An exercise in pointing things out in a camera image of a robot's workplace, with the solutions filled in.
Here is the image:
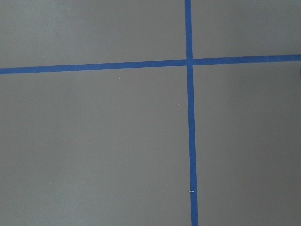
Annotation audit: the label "brown paper table mat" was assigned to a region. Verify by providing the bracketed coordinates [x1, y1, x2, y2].
[0, 0, 301, 226]

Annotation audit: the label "blue tape grid lines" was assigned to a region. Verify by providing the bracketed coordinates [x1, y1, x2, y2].
[0, 0, 301, 226]

